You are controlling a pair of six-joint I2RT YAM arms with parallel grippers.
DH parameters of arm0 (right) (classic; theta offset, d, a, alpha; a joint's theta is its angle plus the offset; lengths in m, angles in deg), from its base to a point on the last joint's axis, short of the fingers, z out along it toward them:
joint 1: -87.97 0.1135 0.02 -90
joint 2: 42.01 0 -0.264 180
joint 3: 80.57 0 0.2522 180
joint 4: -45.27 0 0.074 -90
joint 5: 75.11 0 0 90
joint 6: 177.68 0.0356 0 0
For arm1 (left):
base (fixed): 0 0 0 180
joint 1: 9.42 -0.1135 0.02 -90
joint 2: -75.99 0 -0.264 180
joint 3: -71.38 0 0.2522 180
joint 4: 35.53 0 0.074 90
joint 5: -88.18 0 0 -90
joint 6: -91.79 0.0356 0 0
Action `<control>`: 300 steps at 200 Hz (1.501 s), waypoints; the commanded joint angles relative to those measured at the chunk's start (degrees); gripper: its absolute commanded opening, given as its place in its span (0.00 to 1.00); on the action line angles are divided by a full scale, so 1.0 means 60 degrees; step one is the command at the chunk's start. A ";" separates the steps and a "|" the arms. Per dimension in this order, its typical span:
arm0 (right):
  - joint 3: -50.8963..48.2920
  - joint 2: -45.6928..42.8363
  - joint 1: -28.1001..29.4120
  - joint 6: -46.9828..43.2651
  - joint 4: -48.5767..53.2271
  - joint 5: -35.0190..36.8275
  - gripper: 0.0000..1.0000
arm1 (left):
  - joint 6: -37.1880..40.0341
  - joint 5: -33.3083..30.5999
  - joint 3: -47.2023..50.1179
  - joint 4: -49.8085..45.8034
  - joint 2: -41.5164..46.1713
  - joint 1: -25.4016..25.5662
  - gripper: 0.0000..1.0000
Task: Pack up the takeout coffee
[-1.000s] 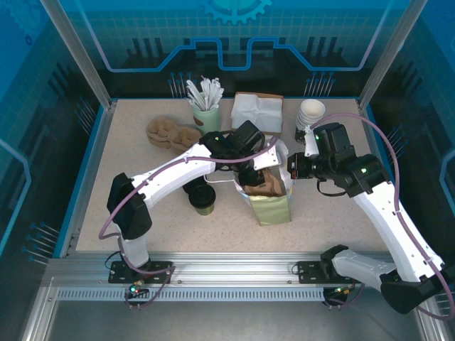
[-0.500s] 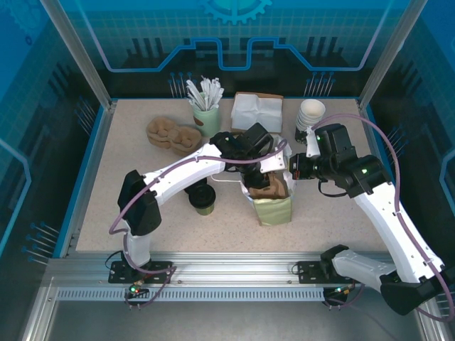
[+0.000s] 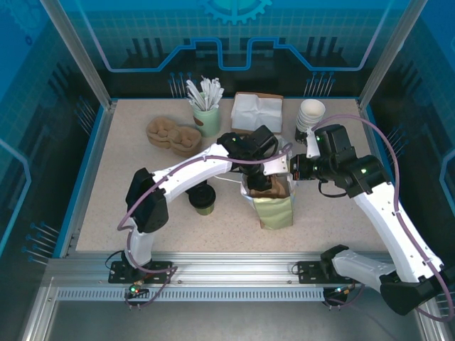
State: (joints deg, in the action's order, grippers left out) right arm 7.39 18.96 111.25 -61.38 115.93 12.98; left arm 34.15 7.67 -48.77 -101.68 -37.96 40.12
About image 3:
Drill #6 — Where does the brown pulp cup carrier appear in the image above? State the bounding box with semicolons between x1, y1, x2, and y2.
248;175;289;199

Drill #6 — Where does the black plastic cup lid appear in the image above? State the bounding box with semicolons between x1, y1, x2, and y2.
186;184;216;209

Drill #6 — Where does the green and white paper bag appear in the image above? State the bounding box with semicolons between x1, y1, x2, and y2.
213;134;299;231

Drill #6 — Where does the pale green mug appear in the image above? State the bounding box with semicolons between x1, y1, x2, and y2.
193;92;222;139

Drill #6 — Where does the brown cardboard napkin box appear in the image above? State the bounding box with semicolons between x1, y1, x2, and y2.
232;91;284;135

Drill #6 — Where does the stack of paper cups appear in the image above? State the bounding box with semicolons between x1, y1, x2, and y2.
294;99;327;145

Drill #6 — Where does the stack of pulp cup carriers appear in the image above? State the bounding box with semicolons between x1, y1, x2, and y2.
146;115;203;160

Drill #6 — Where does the small LED circuit board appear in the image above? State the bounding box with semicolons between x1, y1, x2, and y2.
328;283;356;298
127;280;147;298

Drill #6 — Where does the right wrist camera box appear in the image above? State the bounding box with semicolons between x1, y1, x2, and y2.
304;129;321;160

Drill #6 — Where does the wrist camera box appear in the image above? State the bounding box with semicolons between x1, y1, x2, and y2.
262;148;291;177
304;129;321;160

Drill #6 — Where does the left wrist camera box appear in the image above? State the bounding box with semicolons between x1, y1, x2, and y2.
262;148;291;177

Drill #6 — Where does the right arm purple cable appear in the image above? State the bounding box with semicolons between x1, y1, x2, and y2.
314;114;455;320

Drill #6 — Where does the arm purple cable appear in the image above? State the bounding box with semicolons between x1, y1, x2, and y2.
118;141;296;310
314;114;455;320

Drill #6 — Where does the aluminium frame post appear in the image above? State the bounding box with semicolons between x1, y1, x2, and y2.
356;0;430;112
39;0;119;112

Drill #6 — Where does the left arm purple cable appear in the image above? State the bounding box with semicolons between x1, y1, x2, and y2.
118;141;296;310

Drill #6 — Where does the slotted grey cable duct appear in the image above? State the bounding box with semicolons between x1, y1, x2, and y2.
55;288;326;303

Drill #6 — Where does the aluminium table side rail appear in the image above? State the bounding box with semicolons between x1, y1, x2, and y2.
65;100;119;259

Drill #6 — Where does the aluminium outer frame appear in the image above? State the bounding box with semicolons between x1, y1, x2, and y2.
19;276;445;341

